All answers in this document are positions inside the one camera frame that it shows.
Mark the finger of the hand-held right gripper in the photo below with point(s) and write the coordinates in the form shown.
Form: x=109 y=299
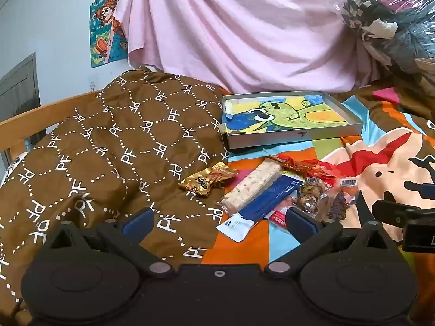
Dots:
x=423 y=190
x=389 y=212

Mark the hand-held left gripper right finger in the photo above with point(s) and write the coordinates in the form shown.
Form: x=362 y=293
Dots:
x=298 y=221

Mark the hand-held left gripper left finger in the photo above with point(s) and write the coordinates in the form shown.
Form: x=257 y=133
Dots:
x=137 y=220

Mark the clear packet of mixed nuts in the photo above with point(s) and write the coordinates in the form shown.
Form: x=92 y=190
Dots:
x=312 y=195

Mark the blue and white snack packet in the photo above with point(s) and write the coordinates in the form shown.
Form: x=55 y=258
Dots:
x=268 y=197

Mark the red snack packet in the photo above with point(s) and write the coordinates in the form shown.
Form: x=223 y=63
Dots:
x=306 y=167

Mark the nougat bar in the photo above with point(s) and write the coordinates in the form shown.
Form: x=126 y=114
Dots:
x=249 y=186

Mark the gold foil snack packet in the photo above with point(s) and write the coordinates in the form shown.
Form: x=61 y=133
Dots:
x=204 y=181

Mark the grey shallow tray box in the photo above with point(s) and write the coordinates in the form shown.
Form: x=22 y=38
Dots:
x=289 y=139

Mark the colourful printed blanket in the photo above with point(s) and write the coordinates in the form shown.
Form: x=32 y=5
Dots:
x=373 y=163

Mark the brown patterned quilt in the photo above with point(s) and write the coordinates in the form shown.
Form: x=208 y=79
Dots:
x=102 y=142

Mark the colourful cartoon drawing sheet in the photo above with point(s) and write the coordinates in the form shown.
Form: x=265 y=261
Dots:
x=289 y=112

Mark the plastic bag of clothes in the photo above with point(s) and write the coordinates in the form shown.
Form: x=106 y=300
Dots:
x=390 y=6

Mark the pink curtain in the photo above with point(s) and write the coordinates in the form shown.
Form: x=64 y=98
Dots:
x=238 y=23

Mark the wooden bed frame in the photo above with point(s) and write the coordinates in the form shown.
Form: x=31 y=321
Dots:
x=34 y=115

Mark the grey window frame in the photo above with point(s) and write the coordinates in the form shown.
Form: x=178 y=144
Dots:
x=17 y=88

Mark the cartoon wall poster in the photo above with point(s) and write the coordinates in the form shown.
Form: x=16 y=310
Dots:
x=105 y=23

